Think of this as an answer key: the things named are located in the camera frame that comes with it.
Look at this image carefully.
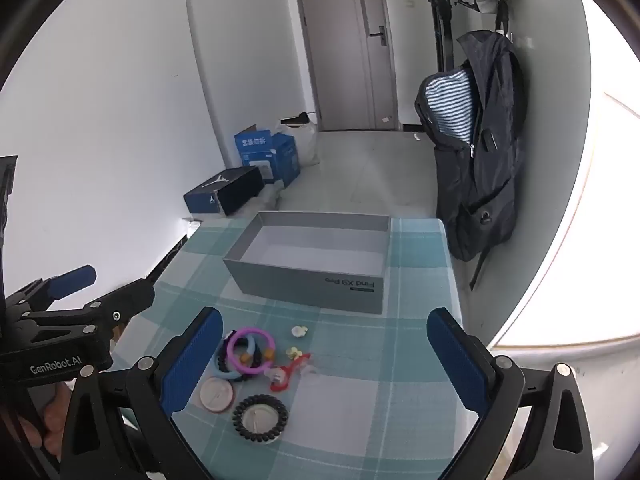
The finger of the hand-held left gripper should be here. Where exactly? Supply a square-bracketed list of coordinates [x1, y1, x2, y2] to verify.
[22, 277, 157, 346]
[4, 264, 97, 321]

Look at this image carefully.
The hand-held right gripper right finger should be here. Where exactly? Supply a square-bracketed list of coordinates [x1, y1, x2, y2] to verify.
[426, 307, 593, 480]

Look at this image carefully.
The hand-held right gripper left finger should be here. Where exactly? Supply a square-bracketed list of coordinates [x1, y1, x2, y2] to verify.
[60, 306, 223, 480]

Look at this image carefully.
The purple ring bracelet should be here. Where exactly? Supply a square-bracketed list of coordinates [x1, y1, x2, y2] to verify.
[226, 326, 277, 376]

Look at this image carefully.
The black spiral hair tie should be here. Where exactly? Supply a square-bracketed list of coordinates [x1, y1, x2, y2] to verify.
[231, 394, 290, 445]

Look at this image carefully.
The red bracelet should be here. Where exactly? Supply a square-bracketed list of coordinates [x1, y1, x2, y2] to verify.
[270, 352, 312, 393]

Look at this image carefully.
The grey cardboard box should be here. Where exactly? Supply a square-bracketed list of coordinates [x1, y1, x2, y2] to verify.
[221, 211, 392, 316]

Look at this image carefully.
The person's left hand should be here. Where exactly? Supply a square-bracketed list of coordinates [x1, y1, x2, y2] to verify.
[17, 381, 76, 463]

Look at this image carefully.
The teal checkered tablecloth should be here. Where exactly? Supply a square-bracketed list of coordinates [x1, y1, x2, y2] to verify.
[115, 217, 463, 480]

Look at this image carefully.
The dark blue shoe box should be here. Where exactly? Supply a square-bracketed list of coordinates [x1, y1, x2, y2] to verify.
[183, 166, 265, 217]

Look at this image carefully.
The dark backpack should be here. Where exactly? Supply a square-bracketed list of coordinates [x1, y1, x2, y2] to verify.
[415, 30, 528, 291]

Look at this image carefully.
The clear plastic wrap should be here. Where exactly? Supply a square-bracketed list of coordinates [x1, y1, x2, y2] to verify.
[260, 180, 286, 211]

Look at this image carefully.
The blue cardboard box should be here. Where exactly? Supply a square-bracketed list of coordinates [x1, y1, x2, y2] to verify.
[234, 124, 301, 185]

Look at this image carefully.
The white plastic bag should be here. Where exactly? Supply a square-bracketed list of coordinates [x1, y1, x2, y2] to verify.
[272, 115, 321, 167]

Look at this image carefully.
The striped cloth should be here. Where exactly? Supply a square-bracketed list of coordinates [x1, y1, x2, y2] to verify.
[425, 70, 473, 146]

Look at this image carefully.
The grey door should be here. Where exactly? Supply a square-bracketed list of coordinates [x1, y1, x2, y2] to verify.
[291, 0, 401, 132]

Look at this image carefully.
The black coat rack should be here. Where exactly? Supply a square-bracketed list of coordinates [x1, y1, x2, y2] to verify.
[426, 0, 511, 71]

